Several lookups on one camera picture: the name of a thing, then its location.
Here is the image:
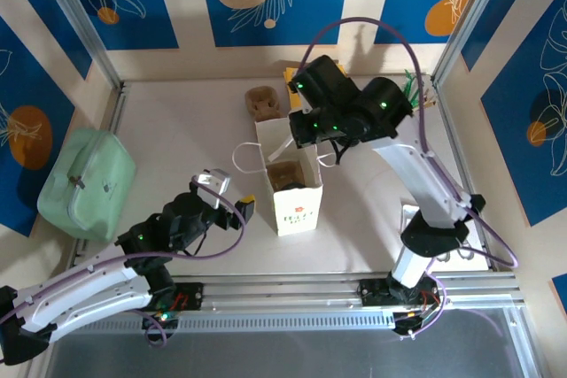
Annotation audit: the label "white paper gift bag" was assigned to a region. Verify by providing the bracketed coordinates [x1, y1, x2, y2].
[232, 116, 338, 237]

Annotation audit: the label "white straw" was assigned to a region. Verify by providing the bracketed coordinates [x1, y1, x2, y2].
[265, 137, 295, 163]

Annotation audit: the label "stack of yellow napkins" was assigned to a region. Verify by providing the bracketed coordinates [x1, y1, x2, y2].
[283, 61, 349, 113]

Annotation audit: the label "mint green lunch bag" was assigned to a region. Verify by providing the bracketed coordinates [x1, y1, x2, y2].
[37, 127, 137, 240]

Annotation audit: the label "left controller board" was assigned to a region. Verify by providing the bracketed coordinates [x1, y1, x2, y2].
[140, 312, 181, 347]

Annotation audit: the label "controller board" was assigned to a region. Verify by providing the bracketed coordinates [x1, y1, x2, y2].
[140, 312, 181, 347]
[392, 308, 439, 343]

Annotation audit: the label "clear plastic packet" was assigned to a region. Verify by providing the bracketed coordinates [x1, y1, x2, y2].
[400, 204, 422, 237]

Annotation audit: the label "grey metal panel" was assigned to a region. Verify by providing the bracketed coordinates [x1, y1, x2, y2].
[43, 306, 532, 378]

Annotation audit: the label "metal scissors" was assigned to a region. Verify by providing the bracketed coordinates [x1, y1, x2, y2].
[436, 247, 476, 263]

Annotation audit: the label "right controller board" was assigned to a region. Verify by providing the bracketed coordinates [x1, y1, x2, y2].
[392, 308, 439, 343]

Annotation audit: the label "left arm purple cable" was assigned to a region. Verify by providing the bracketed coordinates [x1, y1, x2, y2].
[0, 175, 246, 330]

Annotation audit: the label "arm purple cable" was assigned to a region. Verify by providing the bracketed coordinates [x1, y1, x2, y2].
[0, 175, 246, 330]
[302, 18, 519, 339]

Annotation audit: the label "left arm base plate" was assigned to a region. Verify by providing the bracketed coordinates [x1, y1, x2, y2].
[145, 282, 205, 312]

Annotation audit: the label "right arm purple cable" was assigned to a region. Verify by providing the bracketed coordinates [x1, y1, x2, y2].
[302, 18, 519, 339]

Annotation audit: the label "aluminium front frame rail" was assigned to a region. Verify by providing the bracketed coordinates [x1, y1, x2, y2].
[95, 270, 519, 313]

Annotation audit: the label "slotted grey cable duct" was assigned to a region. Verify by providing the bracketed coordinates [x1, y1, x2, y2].
[79, 309, 398, 335]

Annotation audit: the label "aluminium frame post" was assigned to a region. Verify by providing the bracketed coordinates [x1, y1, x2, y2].
[33, 0, 125, 89]
[431, 0, 517, 87]

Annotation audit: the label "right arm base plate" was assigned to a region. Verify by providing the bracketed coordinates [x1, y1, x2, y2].
[358, 278, 444, 308]

